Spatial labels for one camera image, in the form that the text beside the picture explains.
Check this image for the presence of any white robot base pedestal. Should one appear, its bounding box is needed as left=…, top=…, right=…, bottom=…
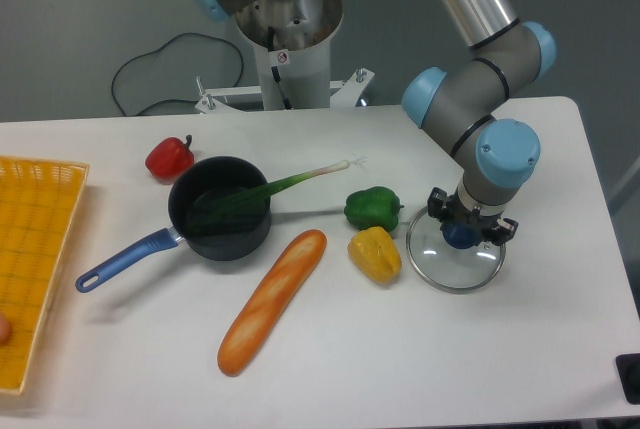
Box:
left=193, top=0, right=376, bottom=115

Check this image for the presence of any black cable on floor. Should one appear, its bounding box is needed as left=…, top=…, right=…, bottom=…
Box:
left=110, top=32, right=245, bottom=117

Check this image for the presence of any red bell pepper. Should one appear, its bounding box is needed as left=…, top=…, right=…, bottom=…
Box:
left=145, top=134, right=195, bottom=180

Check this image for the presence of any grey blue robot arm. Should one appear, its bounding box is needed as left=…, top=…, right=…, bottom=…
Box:
left=195, top=0, right=557, bottom=249

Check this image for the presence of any black device at table corner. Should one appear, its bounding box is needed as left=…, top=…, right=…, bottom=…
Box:
left=615, top=353, right=640, bottom=405

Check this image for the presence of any orange baguette bread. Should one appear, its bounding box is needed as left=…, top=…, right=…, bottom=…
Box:
left=217, top=229, right=327, bottom=377

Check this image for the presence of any yellow wicker basket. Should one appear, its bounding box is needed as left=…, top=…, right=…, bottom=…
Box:
left=1, top=156, right=90, bottom=395

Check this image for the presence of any glass pot lid blue knob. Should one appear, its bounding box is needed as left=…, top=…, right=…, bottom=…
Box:
left=405, top=206, right=506, bottom=294

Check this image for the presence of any yellow bell pepper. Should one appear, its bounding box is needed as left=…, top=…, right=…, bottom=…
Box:
left=347, top=226, right=402, bottom=285

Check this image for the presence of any green bell pepper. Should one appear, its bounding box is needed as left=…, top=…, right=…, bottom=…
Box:
left=344, top=186, right=403, bottom=232

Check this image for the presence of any dark pot blue handle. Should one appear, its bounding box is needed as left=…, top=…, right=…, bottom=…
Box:
left=75, top=156, right=271, bottom=293

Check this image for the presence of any green onion stalk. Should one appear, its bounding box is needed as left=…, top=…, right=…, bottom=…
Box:
left=186, top=156, right=366, bottom=235

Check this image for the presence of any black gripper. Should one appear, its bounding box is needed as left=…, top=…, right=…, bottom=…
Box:
left=427, top=187, right=518, bottom=245

